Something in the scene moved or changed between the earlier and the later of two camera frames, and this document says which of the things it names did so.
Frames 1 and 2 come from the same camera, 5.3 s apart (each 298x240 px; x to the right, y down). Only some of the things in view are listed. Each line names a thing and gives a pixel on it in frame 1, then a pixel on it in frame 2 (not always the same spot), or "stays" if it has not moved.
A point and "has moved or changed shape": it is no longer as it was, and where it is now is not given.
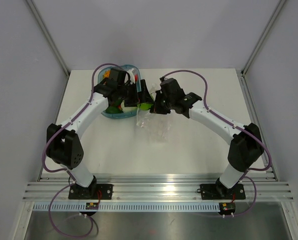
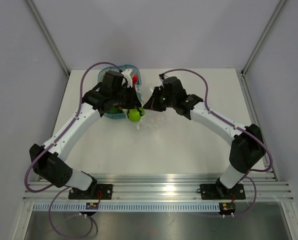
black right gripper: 156,108 stays
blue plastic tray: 119,115 stays
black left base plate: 93,191 stays
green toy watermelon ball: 146,106 has moved or changed shape
